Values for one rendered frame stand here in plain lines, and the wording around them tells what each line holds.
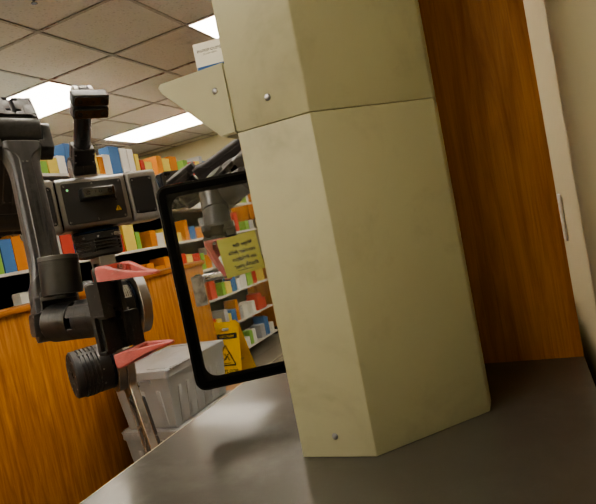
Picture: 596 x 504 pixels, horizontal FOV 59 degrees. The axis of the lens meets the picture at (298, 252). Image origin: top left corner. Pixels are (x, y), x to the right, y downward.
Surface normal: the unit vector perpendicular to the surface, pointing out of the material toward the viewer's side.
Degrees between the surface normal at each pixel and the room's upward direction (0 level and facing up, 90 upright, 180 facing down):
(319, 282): 90
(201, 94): 90
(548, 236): 90
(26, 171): 65
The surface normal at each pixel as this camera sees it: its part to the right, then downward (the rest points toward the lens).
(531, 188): -0.38, 0.12
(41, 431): 0.90, -0.16
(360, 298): 0.37, -0.03
